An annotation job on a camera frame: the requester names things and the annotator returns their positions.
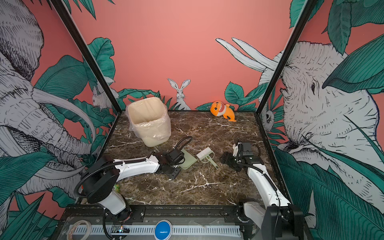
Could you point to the black corner frame post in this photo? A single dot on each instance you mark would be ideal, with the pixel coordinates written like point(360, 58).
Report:
point(298, 29)
point(66, 18)

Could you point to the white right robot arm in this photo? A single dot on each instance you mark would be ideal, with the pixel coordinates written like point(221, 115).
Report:
point(277, 218)

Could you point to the green hand brush white bristles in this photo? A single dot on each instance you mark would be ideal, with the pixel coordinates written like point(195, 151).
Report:
point(206, 156)

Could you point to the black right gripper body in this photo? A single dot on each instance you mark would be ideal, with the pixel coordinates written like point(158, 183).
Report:
point(233, 161)

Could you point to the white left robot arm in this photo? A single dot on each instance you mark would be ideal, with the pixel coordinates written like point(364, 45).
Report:
point(97, 184)

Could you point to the beige bin with plastic liner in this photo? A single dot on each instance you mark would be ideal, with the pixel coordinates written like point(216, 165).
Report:
point(149, 120)

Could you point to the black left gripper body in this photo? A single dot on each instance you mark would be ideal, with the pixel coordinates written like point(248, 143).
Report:
point(173, 172)

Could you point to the black right corner frame post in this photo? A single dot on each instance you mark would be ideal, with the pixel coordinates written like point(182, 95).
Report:
point(298, 29)

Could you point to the green plastic dustpan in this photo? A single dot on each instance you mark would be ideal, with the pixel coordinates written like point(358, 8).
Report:
point(189, 160)

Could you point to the white slotted cable duct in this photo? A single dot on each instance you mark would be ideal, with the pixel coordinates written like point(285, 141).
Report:
point(180, 230)

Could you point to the green frog toy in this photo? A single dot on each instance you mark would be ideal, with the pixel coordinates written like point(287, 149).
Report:
point(117, 188)

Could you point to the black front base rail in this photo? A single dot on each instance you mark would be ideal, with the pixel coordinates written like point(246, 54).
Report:
point(230, 213)

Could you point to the black left corner frame post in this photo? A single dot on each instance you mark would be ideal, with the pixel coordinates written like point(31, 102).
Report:
point(66, 18)

